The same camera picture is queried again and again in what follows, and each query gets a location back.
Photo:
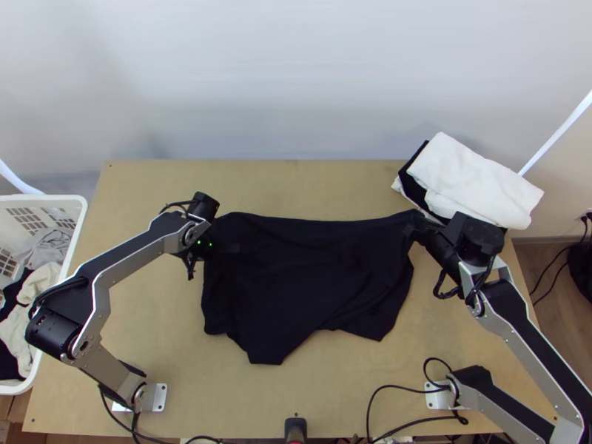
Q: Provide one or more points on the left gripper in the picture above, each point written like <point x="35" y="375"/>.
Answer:
<point x="224" y="238"/>

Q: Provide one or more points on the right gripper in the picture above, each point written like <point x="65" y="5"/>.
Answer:
<point x="432" y="236"/>

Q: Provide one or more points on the black t-shirt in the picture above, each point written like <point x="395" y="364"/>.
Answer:
<point x="300" y="286"/>

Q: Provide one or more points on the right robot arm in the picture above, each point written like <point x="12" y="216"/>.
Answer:
<point x="508" y="323"/>

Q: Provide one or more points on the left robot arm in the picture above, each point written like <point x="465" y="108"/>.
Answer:
<point x="129" y="259"/>

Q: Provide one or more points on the pile of folded clothes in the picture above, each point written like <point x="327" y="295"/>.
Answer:
<point x="471" y="185"/>

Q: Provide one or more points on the white laundry basket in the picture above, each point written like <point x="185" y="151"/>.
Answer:
<point x="69" y="217"/>

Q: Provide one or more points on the heap of clothes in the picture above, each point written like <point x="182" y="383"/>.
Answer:
<point x="41" y="282"/>

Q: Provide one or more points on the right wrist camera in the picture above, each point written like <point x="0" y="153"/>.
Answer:
<point x="459" y="229"/>

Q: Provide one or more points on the white wall strip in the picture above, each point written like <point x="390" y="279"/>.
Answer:
<point x="555" y="134"/>
<point x="18" y="181"/>

